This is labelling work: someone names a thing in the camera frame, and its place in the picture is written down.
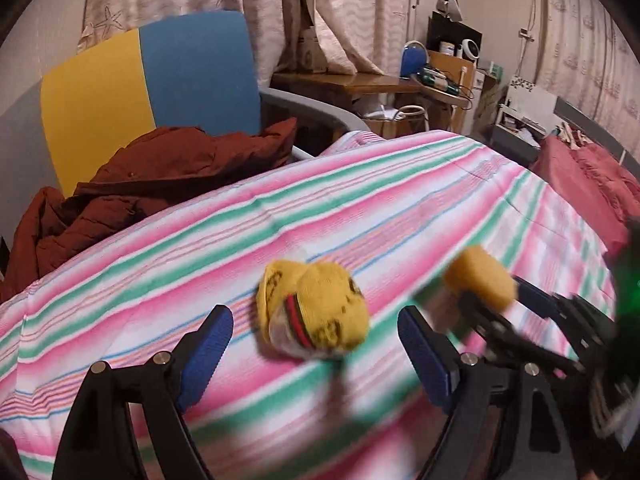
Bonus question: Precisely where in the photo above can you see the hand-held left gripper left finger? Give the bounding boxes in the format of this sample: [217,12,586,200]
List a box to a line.
[52,304,235,480]

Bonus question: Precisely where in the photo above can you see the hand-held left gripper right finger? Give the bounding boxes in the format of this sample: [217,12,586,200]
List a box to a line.
[397,306,571,480]

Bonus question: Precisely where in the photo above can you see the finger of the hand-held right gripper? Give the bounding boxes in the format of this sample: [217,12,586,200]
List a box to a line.
[511,275,618,346]
[456,287,588,376]

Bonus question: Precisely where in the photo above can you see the small orange sponge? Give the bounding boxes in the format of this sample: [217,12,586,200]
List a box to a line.
[444,246,518,311]

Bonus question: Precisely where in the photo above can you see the yellow socks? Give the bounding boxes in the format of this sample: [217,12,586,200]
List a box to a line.
[256,259,371,358]

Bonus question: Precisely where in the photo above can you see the red quilt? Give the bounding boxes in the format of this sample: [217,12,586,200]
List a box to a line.
[530,135,640,256]

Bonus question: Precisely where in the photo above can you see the pink green striped tablecloth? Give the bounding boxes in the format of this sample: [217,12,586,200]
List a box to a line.
[0,129,631,480]

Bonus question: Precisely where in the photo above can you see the grey bed headboard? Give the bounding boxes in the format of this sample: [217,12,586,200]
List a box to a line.
[554,96,640,166]

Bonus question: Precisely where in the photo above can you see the dark red jacket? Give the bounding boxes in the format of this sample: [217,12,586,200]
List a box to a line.
[0,117,301,303]

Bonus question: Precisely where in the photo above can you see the white leaf pattern storage box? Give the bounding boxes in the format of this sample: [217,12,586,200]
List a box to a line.
[492,75,558,151]

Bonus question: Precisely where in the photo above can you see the brown cardboard box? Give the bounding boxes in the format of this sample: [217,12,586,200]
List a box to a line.
[430,50,506,131]

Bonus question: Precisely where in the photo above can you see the white round basket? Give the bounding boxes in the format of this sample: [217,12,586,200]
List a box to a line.
[360,104,431,138]

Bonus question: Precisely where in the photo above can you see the blue water jug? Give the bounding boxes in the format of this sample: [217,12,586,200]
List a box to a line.
[400,40,429,79]

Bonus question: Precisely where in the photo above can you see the grey yellow blue chair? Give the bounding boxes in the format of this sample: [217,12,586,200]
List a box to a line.
[40,10,371,201]

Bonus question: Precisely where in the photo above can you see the black cabinet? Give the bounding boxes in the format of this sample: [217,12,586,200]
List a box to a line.
[427,14,483,68]

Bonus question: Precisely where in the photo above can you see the wooden side desk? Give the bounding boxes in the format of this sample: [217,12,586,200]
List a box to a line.
[270,71,473,133]

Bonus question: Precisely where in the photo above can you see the white grey iron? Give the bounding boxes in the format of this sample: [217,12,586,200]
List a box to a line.
[436,0,464,23]

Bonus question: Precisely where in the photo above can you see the printed cardboard box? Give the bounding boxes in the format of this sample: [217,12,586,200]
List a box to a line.
[297,25,330,73]

